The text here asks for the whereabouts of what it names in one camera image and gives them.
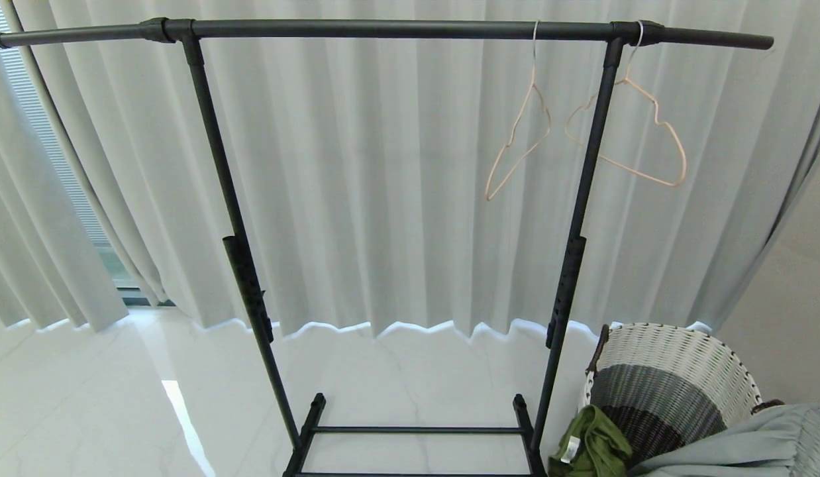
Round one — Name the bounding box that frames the pink clothes hanger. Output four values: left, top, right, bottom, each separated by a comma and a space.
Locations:
484, 20, 553, 202
564, 20, 688, 188

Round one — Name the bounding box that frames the green garment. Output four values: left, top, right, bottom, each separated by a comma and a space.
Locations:
547, 405, 633, 477

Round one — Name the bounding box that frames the black clothes rack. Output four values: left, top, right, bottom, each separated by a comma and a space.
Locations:
0, 17, 775, 477

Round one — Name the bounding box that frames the window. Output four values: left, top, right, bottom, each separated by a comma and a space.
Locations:
0, 0, 177, 307

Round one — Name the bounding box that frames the white curtain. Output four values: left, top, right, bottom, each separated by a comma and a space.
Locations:
0, 36, 130, 332
11, 0, 820, 340

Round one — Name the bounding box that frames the white laundry basket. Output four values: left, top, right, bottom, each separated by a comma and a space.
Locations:
578, 322, 786, 468

